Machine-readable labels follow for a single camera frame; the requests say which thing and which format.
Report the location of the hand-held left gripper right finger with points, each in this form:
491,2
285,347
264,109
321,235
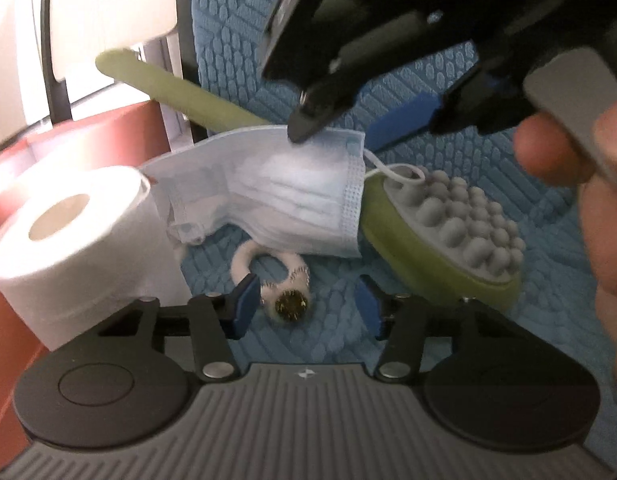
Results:
369,307

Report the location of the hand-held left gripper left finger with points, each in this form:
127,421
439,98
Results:
246,305

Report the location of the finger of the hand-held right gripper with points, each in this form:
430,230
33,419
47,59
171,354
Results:
408,117
318,105

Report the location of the blue face mask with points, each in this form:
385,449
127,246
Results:
288,195

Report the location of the orange cardboard box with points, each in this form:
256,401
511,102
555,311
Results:
88,135

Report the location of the person's right hand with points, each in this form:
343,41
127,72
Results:
608,260

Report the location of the green massage hammer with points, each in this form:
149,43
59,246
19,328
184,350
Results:
463,225

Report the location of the blue cushioned chair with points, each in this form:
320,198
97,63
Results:
538,210

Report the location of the white toilet paper roll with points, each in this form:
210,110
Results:
88,260

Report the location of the beige chair with black frame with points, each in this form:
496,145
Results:
113,0

